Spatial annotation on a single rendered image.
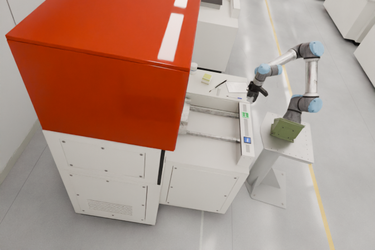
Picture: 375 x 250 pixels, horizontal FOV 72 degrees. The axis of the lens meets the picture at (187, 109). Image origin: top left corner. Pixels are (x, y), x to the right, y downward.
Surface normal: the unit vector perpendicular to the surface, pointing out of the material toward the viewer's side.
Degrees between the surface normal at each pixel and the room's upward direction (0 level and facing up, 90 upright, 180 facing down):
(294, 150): 0
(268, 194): 0
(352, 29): 90
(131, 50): 0
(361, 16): 90
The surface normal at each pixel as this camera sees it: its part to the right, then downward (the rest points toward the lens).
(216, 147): 0.14, -0.68
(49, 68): -0.10, 0.71
